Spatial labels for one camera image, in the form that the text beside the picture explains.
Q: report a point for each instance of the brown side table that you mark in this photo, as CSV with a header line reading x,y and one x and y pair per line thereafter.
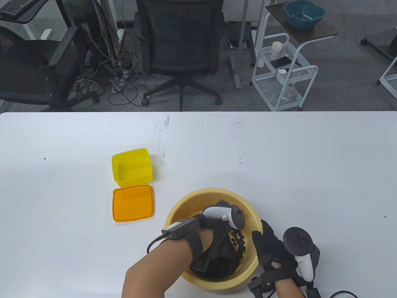
x,y
310,32

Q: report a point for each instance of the black desk with white leg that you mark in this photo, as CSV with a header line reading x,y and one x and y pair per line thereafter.
x,y
31,17

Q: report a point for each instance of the beige plastic bowl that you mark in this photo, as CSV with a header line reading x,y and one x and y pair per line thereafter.
x,y
186,205

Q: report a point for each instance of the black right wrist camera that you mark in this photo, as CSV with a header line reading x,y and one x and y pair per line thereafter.
x,y
260,285

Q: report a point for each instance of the orange plastic lid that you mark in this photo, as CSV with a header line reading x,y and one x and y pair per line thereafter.
x,y
133,203

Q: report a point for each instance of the white controller on glove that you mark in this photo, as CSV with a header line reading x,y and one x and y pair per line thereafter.
x,y
297,242
221,214

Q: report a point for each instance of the white controller on left glove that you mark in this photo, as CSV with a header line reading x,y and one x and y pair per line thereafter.
x,y
221,214

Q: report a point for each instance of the white desk frame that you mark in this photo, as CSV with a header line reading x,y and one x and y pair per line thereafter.
x,y
240,43

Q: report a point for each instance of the black office chair with armrest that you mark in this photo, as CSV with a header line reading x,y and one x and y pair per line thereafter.
x,y
31,68

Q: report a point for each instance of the teal plastic basin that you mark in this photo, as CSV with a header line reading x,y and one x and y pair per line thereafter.
x,y
304,15

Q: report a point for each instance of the black keyboard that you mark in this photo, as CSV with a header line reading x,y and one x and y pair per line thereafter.
x,y
12,6

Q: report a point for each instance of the person's left hand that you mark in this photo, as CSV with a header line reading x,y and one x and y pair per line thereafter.
x,y
221,242

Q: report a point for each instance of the person's left forearm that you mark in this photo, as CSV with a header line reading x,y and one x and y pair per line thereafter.
x,y
158,267

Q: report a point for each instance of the white controller on right glove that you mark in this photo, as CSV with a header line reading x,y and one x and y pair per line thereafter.
x,y
297,242

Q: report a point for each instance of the black computer tower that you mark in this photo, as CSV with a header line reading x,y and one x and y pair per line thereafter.
x,y
93,28

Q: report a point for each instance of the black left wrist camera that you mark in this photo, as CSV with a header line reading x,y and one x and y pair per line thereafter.
x,y
181,228

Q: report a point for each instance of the white cup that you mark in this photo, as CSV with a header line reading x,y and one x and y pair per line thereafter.
x,y
276,49

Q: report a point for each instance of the pile of black beads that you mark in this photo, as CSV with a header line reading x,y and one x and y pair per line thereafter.
x,y
223,268

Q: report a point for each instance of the white charger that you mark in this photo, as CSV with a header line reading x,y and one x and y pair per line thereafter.
x,y
282,72

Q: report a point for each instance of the yellow plastic container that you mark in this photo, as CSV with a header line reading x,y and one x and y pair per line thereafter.
x,y
131,178

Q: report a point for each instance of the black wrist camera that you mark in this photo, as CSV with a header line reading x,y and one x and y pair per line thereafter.
x,y
260,285
181,228

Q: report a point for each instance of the black mesh office chair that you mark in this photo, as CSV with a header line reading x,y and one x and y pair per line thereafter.
x,y
180,37

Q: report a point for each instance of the person's right hand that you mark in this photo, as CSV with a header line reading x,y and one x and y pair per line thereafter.
x,y
273,251

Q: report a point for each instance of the clear plastic bottle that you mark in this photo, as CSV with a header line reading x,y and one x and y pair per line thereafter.
x,y
288,93

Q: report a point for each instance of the person's right thumb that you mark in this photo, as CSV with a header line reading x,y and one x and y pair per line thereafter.
x,y
256,243

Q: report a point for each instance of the person's right forearm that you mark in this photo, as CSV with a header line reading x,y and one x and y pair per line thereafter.
x,y
290,288

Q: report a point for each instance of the dark table with white legs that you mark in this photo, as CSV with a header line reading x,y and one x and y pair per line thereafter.
x,y
384,40

